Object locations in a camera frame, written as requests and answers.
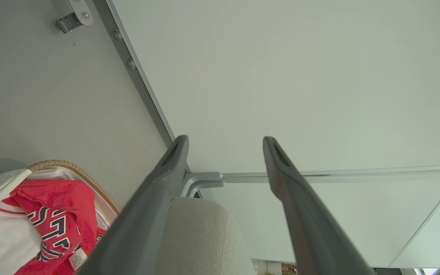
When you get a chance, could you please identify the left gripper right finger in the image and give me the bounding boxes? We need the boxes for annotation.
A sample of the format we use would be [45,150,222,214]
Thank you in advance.
[263,136,375,275]

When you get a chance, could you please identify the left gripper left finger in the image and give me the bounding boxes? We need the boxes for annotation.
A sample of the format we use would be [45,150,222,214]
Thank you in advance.
[77,135,189,275]

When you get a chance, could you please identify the red patterned garment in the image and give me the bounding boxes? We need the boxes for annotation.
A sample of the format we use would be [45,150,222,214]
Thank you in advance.
[2,180,108,275]

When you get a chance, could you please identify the wicker laundry basket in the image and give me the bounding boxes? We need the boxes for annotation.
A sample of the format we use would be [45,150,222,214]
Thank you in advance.
[27,160,121,230]

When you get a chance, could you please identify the grey partition rail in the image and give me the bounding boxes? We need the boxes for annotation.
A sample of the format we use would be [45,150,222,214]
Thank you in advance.
[222,164,440,184]

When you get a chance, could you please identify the grey partition foot bracket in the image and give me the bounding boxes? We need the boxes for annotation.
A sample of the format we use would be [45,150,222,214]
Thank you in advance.
[179,172,225,198]

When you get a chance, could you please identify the grey partition frame post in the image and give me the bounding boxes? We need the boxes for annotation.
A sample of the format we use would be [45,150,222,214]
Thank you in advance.
[92,0,192,173]

